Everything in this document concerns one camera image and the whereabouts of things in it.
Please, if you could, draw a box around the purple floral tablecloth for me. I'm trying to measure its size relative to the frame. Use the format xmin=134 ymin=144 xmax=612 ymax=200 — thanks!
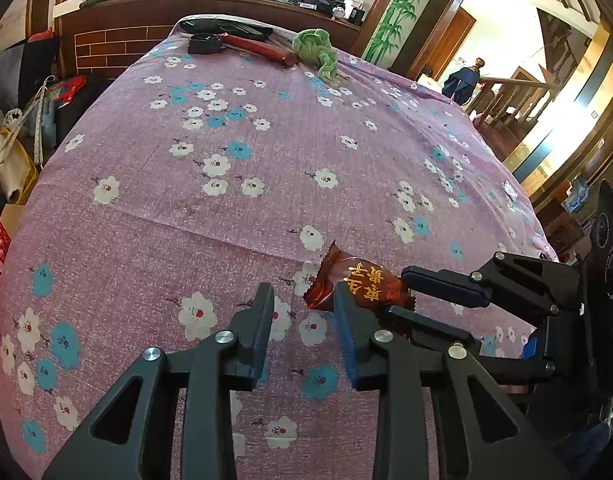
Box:
xmin=0 ymin=14 xmax=560 ymax=480

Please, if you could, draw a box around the dark shopping bag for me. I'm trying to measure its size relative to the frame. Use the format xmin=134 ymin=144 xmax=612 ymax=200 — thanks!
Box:
xmin=0 ymin=30 xmax=60 ymax=111

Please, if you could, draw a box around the dark red snack packet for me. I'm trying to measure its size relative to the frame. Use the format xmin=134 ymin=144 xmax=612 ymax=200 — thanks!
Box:
xmin=303 ymin=240 xmax=417 ymax=322

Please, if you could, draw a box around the bamboo wall painting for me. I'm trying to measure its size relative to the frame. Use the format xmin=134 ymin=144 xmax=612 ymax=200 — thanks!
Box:
xmin=363 ymin=0 xmax=433 ymax=67

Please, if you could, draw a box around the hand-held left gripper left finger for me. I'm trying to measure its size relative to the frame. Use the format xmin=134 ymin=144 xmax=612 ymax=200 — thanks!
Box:
xmin=42 ymin=282 xmax=276 ymax=480

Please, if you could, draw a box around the black flat bag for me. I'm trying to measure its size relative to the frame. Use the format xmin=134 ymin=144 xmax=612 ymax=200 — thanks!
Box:
xmin=178 ymin=17 xmax=276 ymax=44

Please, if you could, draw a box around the wooden stair railing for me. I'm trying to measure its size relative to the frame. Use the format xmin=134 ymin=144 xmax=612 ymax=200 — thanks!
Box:
xmin=465 ymin=57 xmax=563 ymax=132

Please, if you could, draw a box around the small black case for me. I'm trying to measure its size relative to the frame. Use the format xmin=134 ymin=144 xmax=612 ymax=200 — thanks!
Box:
xmin=187 ymin=32 xmax=226 ymax=55

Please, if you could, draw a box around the red wallet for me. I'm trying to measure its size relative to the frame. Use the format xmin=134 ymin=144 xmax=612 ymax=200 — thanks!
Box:
xmin=220 ymin=34 xmax=300 ymax=69

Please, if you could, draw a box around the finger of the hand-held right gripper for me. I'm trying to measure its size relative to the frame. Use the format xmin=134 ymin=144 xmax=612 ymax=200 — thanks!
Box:
xmin=386 ymin=305 xmax=557 ymax=381
xmin=401 ymin=251 xmax=584 ymax=316

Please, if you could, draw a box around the dark blue jacket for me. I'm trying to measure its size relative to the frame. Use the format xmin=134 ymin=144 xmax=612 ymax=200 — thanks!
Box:
xmin=441 ymin=64 xmax=483 ymax=107

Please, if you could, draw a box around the green cloth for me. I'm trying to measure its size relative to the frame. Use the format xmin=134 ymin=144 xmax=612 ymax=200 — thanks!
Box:
xmin=292 ymin=28 xmax=340 ymax=81

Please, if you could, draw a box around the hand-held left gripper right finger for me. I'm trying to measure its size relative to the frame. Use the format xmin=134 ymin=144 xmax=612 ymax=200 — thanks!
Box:
xmin=333 ymin=282 xmax=569 ymax=480

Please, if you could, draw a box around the cluttered wooden counter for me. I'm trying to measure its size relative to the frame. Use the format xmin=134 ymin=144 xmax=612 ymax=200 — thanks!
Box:
xmin=53 ymin=0 xmax=363 ymax=82

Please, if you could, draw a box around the wooden door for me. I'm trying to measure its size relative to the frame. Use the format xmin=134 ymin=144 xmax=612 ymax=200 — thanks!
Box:
xmin=425 ymin=9 xmax=478 ymax=87

